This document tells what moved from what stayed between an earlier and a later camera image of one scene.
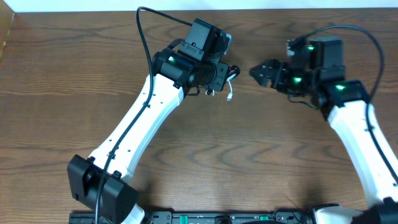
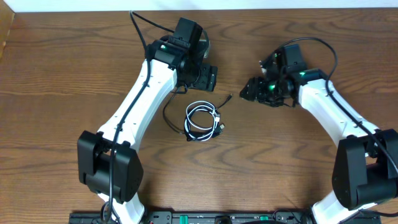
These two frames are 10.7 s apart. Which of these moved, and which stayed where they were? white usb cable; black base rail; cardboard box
Moved: white usb cable
Stayed: black base rail; cardboard box
